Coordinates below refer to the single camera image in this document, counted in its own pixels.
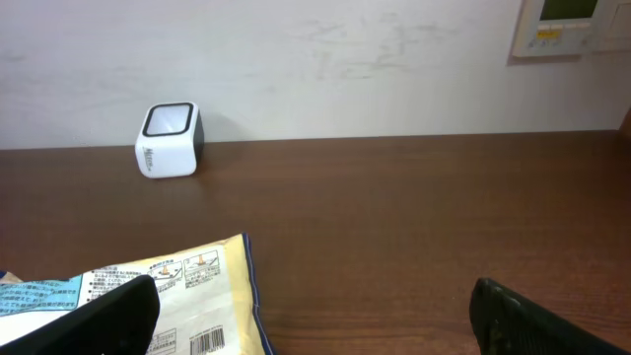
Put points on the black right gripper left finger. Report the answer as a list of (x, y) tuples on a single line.
[(120, 322)]

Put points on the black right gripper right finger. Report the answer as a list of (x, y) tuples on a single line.
[(506, 323)]

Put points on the yellow snack bag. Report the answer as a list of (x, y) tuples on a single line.
[(209, 301)]

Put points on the beige wall control panel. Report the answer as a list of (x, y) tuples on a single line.
[(554, 28)]

